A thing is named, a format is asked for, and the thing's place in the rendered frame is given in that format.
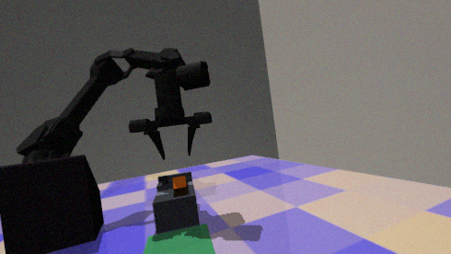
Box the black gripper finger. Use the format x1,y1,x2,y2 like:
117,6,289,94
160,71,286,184
188,126,201,156
144,132,165,160

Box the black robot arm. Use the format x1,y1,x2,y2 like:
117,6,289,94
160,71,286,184
17,48,210,163

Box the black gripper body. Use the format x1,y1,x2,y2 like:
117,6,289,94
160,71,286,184
128,91,212,133

